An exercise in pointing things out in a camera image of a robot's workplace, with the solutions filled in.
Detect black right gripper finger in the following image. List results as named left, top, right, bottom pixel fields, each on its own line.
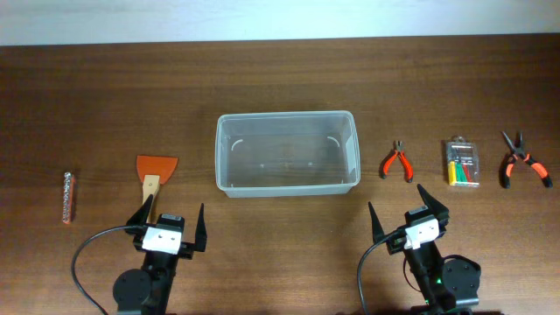
left=416, top=184, right=450, bottom=221
left=367, top=202, right=385, bottom=244

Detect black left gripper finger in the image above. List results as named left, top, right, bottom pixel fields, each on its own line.
left=126, top=194, right=154, bottom=226
left=194, top=204, right=207, bottom=252

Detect clear box of coloured tubes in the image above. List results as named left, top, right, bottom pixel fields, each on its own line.
left=445, top=136, right=480, bottom=188

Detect red black diagonal cutters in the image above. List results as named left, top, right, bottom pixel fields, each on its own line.
left=379, top=139, right=415, bottom=184

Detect orange black long-nose pliers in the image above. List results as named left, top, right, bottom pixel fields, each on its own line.
left=500, top=131, right=553, bottom=189

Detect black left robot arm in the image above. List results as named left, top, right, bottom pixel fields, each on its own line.
left=113, top=194, right=207, bottom=315

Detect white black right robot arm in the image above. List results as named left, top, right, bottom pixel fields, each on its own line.
left=357, top=185, right=481, bottom=315

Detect clear plastic container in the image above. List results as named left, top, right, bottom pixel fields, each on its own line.
left=215, top=110, right=361, bottom=198

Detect orange bit holder strip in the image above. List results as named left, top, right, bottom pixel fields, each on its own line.
left=62, top=172, right=76, bottom=224

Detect orange scraper with wooden handle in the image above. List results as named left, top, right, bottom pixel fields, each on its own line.
left=136, top=155, right=179, bottom=223

